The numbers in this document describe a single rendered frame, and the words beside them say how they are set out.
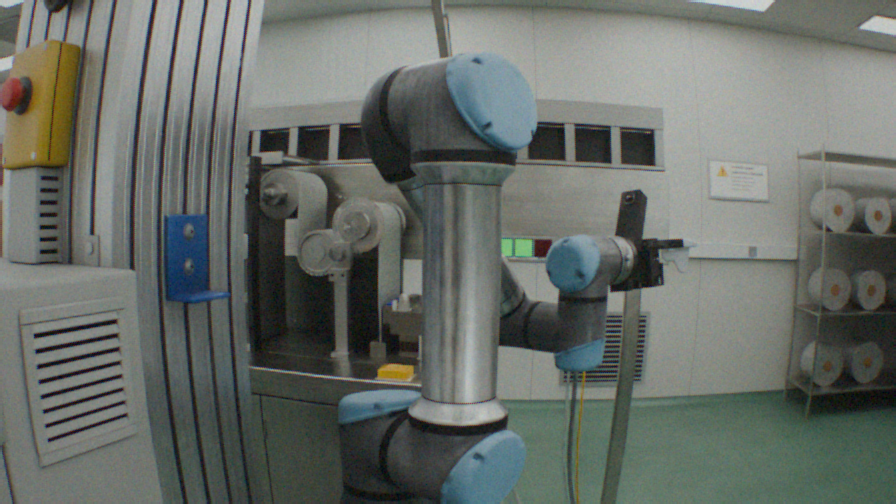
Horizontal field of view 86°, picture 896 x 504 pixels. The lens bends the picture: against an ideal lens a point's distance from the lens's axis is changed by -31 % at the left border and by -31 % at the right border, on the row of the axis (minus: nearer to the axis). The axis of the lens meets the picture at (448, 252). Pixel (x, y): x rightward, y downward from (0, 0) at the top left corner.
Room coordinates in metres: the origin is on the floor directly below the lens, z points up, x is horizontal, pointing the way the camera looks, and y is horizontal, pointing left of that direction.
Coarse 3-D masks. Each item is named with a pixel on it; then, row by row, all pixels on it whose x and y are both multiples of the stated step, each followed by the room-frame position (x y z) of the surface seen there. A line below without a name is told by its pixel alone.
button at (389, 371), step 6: (384, 366) 1.56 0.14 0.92; (390, 366) 1.57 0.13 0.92; (396, 366) 1.57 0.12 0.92; (402, 366) 1.57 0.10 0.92; (408, 366) 1.57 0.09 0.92; (378, 372) 1.53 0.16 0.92; (384, 372) 1.53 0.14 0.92; (390, 372) 1.52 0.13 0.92; (396, 372) 1.52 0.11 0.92; (402, 372) 1.52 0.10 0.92; (408, 372) 1.53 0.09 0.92; (384, 378) 1.53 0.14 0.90; (390, 378) 1.52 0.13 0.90; (396, 378) 1.52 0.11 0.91; (402, 378) 1.52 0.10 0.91; (408, 378) 1.53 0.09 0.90
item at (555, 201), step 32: (352, 192) 2.15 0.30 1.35; (384, 192) 2.14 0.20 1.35; (512, 192) 2.08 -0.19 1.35; (544, 192) 2.06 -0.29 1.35; (576, 192) 2.05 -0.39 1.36; (608, 192) 2.03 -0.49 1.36; (288, 224) 2.19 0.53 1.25; (416, 224) 2.12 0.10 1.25; (512, 224) 2.08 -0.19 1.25; (544, 224) 2.06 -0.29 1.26; (576, 224) 2.04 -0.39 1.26; (608, 224) 2.03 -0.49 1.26; (416, 256) 2.12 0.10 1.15
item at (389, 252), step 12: (396, 240) 1.99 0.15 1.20; (384, 252) 1.85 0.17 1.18; (396, 252) 1.99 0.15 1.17; (384, 264) 1.85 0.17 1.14; (396, 264) 1.99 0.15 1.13; (384, 276) 1.85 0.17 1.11; (396, 276) 1.99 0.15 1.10; (384, 288) 1.85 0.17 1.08; (396, 288) 1.99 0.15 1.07; (384, 300) 1.85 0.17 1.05
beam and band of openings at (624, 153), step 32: (256, 128) 2.22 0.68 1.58; (288, 128) 2.21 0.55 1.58; (320, 128) 2.26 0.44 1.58; (352, 128) 2.24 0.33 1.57; (544, 128) 2.14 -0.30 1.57; (576, 128) 2.12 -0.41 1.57; (608, 128) 2.09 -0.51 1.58; (640, 128) 2.02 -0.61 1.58; (320, 160) 2.25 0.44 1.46; (352, 160) 2.16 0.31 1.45; (544, 160) 2.07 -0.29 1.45; (576, 160) 2.12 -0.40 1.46; (608, 160) 2.10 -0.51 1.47; (640, 160) 2.09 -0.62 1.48
